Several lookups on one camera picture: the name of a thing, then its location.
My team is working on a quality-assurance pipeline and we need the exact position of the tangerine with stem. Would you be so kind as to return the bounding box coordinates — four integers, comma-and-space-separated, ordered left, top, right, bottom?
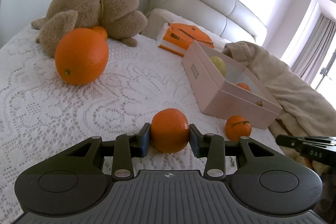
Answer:
224, 115, 252, 141

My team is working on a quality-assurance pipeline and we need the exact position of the large orange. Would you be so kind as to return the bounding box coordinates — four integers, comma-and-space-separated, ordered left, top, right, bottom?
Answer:
55, 28, 109, 85

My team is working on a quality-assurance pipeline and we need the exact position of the beige blanket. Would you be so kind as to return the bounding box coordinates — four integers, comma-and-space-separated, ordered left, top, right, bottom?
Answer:
223, 42, 335, 137

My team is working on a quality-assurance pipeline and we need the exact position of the pink cardboard box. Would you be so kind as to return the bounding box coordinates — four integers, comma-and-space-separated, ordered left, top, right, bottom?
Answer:
182, 42, 282, 129

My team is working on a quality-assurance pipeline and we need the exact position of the tangerine in box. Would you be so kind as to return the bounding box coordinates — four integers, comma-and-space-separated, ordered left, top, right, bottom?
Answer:
236, 83, 251, 92

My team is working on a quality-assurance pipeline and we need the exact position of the green pear in box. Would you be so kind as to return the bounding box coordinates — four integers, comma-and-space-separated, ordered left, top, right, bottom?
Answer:
210, 56, 227, 77

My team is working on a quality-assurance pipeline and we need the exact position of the grey window curtain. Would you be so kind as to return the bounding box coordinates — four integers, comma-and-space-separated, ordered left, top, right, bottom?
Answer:
291, 14, 335, 85

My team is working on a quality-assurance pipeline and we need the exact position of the orange gift box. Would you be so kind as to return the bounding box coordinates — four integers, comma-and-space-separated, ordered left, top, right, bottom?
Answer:
157, 23, 215, 57

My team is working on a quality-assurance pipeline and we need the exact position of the small tangerine by plush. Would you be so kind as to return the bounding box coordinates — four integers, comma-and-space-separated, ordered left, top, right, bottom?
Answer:
91, 26, 108, 40

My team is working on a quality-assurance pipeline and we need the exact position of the white pillow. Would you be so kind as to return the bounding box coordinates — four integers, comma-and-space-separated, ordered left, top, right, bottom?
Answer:
141, 9, 231, 52

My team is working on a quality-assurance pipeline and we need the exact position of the brown plush toy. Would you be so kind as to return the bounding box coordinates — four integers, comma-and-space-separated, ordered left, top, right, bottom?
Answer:
31, 0, 147, 57

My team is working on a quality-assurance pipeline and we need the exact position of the beige leather headboard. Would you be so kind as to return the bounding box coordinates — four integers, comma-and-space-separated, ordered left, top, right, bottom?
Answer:
147, 0, 267, 46

